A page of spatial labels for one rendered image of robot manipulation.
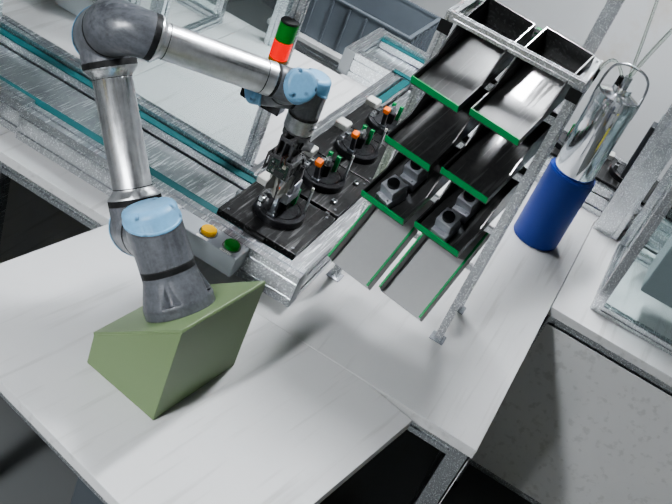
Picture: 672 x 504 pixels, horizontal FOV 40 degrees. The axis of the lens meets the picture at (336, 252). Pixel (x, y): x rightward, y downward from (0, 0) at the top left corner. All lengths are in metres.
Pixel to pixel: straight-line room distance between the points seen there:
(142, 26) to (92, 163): 0.71
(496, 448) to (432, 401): 0.92
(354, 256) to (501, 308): 0.57
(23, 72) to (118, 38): 0.99
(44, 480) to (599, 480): 1.72
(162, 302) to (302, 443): 0.45
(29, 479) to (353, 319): 1.11
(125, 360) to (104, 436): 0.16
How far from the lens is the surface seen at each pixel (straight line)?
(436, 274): 2.30
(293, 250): 2.34
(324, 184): 2.61
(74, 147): 2.53
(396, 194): 2.18
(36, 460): 2.96
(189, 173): 2.59
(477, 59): 2.17
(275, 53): 2.41
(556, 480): 3.19
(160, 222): 1.86
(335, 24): 4.31
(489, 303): 2.69
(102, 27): 1.90
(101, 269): 2.28
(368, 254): 2.31
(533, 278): 2.90
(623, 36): 5.03
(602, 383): 2.93
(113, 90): 1.99
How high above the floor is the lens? 2.33
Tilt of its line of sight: 35 degrees down
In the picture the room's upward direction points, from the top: 24 degrees clockwise
